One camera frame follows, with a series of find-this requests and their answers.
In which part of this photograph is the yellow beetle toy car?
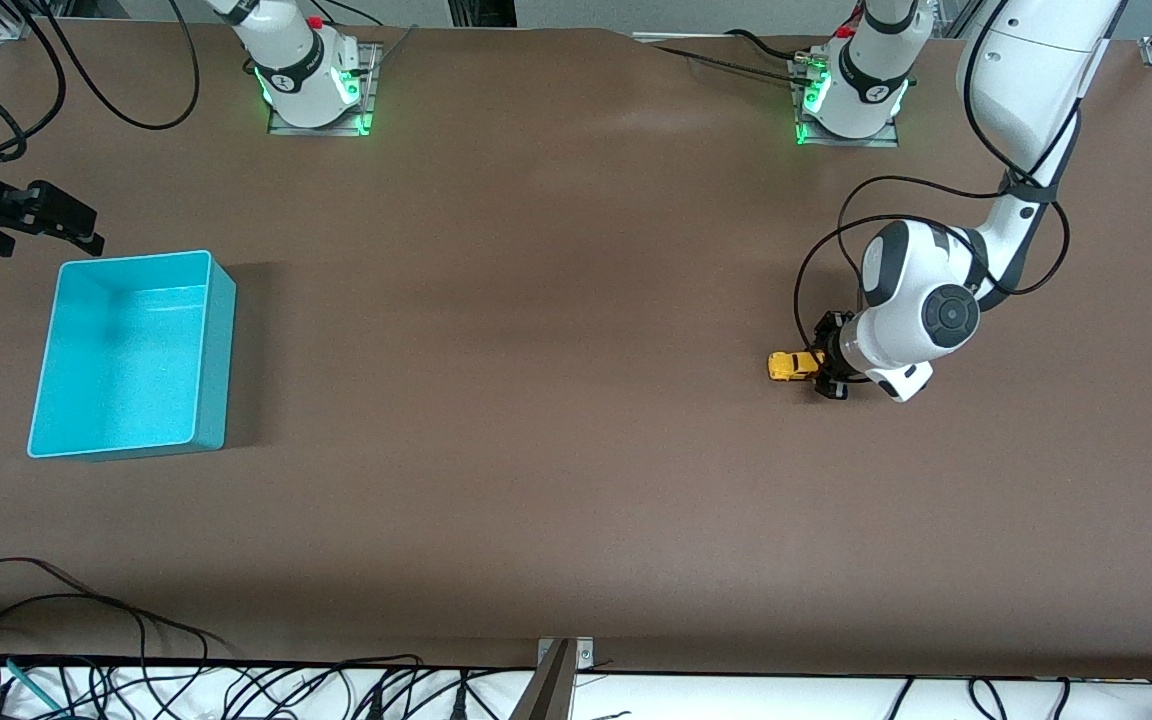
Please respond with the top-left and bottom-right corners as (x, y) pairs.
(767, 350), (827, 383)

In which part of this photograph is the turquoise plastic bin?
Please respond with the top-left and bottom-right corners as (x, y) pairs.
(26, 249), (238, 461)

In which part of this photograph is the brown table mat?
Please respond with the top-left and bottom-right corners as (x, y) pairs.
(0, 18), (1152, 683)

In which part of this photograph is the grey metal bar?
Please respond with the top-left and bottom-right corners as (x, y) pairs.
(508, 640), (574, 720)

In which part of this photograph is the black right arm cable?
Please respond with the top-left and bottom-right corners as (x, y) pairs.
(31, 0), (201, 130)

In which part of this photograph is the thin black base cable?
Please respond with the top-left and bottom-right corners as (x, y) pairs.
(651, 44), (812, 83)

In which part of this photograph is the thick black base cable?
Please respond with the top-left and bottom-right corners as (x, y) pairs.
(724, 28), (807, 61)

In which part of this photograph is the thin black cable loop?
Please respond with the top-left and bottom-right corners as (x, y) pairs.
(0, 594), (233, 666)
(0, 556), (97, 601)

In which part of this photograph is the small metal bracket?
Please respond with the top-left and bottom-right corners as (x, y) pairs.
(536, 636), (596, 673)

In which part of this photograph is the teal cable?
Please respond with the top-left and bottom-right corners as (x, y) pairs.
(4, 657), (65, 714)

